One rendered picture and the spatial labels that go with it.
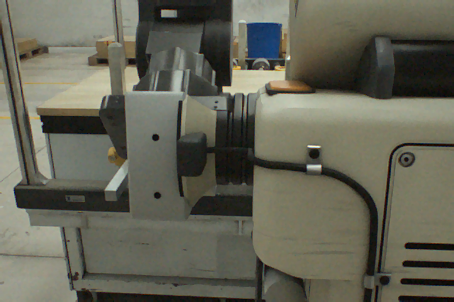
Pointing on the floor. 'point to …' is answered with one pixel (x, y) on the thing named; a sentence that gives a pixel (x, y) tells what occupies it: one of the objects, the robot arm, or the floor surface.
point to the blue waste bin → (264, 40)
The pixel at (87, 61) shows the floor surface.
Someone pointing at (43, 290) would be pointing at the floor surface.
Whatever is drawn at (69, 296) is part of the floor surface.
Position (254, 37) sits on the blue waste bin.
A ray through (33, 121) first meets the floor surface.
